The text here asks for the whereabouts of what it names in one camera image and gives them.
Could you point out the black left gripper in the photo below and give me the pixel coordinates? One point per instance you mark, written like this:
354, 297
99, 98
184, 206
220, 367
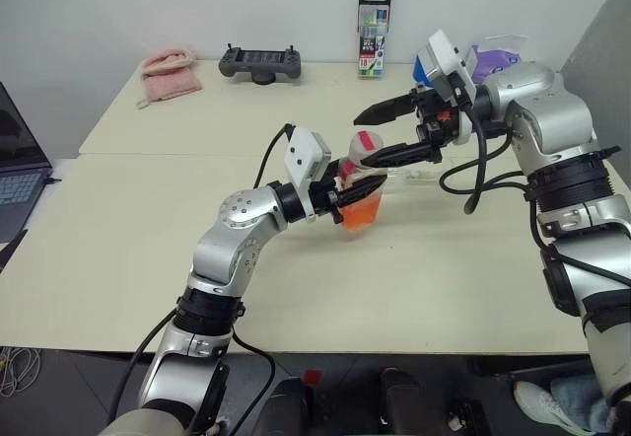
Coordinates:
326, 198

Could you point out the dark laptop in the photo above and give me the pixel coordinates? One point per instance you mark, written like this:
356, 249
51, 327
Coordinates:
17, 160

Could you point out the marker pen pack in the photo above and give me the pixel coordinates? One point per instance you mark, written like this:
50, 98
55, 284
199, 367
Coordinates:
373, 36

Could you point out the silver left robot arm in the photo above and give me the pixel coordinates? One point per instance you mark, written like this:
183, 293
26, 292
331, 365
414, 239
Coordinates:
222, 248

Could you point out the blue jeans leg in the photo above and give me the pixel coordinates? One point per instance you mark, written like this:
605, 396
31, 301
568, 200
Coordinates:
581, 396

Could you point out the purple plastic bag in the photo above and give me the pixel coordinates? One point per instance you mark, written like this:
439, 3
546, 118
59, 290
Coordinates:
495, 61

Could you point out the small red object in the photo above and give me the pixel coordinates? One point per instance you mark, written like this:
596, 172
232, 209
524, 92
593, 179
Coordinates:
312, 378

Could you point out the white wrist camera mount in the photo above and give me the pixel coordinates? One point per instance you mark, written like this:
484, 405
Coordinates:
443, 53
303, 152

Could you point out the grey handheld controller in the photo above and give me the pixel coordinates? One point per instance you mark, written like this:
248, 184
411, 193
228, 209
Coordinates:
259, 61

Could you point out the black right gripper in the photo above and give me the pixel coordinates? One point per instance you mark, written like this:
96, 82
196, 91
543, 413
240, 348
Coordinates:
436, 123

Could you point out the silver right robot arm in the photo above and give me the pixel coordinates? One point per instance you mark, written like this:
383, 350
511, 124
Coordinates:
552, 110

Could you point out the clear plastic tray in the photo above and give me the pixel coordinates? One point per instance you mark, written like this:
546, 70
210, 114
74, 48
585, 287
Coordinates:
419, 175

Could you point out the blue box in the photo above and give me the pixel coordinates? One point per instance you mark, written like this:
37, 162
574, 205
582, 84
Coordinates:
420, 68

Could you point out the white sneaker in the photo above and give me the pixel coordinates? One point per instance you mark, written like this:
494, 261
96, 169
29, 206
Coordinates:
542, 406

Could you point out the pink towel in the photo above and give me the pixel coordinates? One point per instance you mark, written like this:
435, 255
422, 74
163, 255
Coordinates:
170, 78

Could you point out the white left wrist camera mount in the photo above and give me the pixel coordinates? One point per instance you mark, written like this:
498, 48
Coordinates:
303, 152

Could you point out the orange drink bottle red cap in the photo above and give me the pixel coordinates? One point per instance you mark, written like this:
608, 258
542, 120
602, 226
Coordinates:
362, 211

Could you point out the dark rounded shape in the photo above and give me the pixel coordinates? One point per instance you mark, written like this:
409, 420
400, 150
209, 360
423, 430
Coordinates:
286, 406
401, 401

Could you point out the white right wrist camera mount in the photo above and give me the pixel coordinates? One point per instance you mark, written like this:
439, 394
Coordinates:
443, 53

